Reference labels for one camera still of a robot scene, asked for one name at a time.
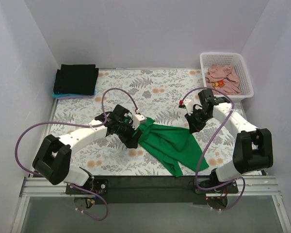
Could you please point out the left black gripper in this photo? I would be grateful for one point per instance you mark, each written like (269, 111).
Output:
(131, 139)

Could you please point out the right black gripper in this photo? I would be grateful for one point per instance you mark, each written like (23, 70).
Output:
(192, 120)

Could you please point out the green t shirt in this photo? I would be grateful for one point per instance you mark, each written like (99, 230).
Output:
(165, 150)

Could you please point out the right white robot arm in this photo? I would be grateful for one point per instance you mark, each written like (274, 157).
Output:
(253, 149)

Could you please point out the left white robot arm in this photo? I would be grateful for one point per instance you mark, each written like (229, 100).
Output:
(53, 159)

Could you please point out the floral table mat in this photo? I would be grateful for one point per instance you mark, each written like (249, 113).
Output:
(156, 93)

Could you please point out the pink t shirt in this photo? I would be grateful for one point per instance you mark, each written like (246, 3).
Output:
(224, 79)

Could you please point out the folded black t shirt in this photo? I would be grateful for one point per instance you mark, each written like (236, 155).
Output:
(76, 80)

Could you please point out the white plastic basket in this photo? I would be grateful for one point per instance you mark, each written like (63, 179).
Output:
(207, 59)

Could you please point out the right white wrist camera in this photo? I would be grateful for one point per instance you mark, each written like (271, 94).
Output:
(187, 104)

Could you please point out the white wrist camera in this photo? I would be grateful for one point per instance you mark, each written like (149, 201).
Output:
(137, 119)
(187, 104)

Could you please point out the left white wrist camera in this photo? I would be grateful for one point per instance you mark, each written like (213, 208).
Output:
(137, 119)

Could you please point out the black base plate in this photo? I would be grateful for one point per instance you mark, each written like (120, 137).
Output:
(147, 189)

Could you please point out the aluminium frame rail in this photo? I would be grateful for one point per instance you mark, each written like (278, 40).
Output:
(153, 204)

